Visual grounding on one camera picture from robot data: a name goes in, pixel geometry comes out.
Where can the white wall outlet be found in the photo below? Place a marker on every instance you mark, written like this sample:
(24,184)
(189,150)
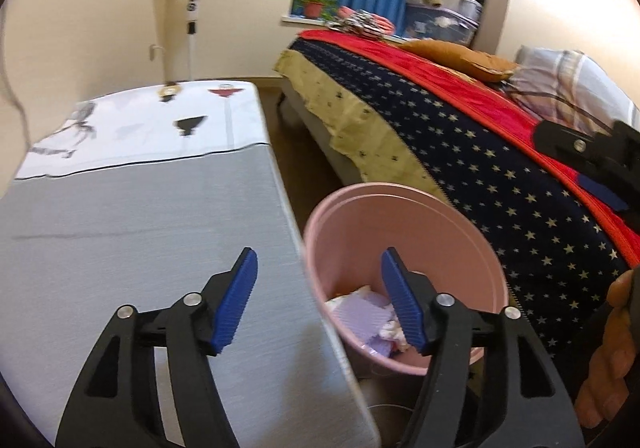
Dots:
(156,51)

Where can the white paper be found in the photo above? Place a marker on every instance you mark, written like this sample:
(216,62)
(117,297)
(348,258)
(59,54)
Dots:
(396,330)

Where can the plaid pillow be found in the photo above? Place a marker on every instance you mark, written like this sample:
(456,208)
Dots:
(565,78)

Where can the yellow bed skirt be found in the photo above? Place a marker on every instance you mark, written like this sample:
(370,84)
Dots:
(360,128)

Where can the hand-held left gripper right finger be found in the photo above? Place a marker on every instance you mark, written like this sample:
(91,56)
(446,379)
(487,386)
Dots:
(404,303)

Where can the white window sill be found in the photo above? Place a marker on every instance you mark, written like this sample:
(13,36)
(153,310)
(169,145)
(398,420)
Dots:
(292,18)

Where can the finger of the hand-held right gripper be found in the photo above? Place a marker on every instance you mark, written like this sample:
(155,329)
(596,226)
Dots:
(575,145)

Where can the pink folded cloth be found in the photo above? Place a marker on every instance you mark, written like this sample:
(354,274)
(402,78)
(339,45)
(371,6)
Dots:
(346,11)

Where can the navy star-print mattress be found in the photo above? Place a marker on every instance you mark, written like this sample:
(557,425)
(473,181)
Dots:
(475,168)

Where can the grey covered folding table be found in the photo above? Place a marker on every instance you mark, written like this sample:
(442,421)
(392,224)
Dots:
(150,228)

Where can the pink plastic bin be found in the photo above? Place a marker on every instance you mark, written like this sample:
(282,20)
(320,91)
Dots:
(400,218)

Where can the brown pillow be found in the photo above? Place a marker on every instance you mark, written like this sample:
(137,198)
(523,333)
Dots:
(455,55)

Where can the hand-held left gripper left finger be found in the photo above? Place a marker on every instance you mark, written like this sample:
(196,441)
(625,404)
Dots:
(235,303)

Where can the clear plastic storage box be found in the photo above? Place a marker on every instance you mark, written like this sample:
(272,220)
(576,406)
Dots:
(435,25)

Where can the person's right hand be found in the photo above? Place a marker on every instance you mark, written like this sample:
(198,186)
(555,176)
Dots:
(610,368)

